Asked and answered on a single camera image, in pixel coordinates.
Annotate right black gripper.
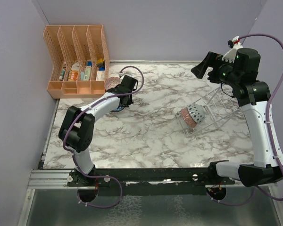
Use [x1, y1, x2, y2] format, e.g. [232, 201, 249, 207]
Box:
[191, 51, 241, 87]

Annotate dark blue patterned bowl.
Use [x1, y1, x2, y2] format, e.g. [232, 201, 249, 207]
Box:
[112, 106, 125, 113]

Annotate light blue patterned bowl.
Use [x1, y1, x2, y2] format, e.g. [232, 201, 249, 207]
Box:
[187, 104, 205, 124]

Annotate red floral bowl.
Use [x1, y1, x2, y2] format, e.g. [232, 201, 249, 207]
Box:
[180, 108, 197, 128]

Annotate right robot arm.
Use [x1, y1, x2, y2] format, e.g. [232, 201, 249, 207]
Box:
[191, 48, 283, 187]

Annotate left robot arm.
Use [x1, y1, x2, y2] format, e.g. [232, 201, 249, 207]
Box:
[58, 75, 138, 186]

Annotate pink patterned bowl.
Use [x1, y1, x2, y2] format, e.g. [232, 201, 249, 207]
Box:
[104, 77, 120, 91]

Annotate orange plastic file organizer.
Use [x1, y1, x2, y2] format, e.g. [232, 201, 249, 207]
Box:
[43, 25, 110, 99]

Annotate white wire dish rack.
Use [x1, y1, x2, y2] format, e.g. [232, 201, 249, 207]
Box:
[175, 85, 243, 137]

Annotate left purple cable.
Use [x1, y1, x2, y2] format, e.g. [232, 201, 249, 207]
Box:
[62, 66, 145, 209]

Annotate black mounting base rail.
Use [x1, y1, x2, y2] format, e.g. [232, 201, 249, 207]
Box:
[67, 168, 234, 196]

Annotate aluminium frame rail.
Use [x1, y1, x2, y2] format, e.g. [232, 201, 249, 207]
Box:
[27, 169, 77, 189]

